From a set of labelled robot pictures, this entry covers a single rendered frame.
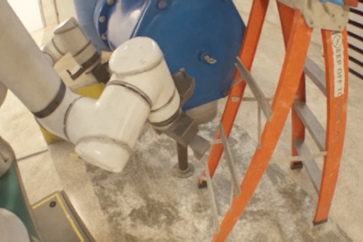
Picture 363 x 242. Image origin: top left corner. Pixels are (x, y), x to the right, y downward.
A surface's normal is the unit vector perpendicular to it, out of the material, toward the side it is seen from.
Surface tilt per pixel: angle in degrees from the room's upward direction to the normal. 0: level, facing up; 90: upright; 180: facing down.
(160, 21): 80
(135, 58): 23
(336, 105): 86
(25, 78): 100
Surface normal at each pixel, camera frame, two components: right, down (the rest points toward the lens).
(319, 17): 0.09, 0.54
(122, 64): -0.20, -0.50
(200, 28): 0.45, 0.40
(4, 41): 0.82, 0.37
